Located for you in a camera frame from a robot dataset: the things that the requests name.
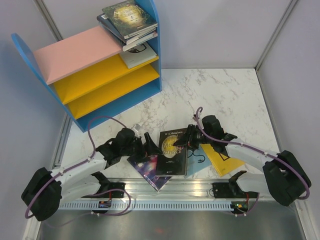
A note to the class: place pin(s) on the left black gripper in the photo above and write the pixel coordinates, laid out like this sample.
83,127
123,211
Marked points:
148,149

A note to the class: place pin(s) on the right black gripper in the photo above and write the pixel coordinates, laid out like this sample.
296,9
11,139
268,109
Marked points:
187,139

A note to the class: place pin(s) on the black Moon and Sixpence book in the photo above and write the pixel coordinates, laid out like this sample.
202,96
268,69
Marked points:
173,161

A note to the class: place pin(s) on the grey letter G book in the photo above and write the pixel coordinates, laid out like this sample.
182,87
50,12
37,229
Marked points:
138,55

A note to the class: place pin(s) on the green Alice Wonderland book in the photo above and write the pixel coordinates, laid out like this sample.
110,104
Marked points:
129,18

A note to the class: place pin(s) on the teal ocean cover book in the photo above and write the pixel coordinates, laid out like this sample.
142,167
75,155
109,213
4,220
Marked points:
134,44

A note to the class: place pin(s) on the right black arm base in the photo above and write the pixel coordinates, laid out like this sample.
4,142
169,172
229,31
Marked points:
231,190

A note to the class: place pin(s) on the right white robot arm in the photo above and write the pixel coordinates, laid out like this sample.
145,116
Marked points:
281,177

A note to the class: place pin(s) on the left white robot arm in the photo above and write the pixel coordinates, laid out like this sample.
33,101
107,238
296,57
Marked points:
49,189

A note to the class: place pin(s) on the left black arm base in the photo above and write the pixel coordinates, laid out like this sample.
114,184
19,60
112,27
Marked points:
107,188

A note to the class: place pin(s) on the dark purple book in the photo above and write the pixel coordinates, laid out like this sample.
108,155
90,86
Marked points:
148,171

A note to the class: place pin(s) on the light blue fish book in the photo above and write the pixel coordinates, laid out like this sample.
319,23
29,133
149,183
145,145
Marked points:
197,160

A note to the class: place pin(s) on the yellow letter L book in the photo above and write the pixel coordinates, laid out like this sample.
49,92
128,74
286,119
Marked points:
222,163

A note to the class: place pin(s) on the blue pink yellow bookshelf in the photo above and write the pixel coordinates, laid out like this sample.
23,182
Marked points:
87,76

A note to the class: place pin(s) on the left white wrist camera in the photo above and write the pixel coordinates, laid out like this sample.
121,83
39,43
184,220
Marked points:
137,129

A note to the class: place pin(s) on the aluminium mounting rail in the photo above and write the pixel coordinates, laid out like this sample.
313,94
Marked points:
140,190

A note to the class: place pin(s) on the white slotted cable duct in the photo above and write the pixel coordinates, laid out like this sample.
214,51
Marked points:
152,205

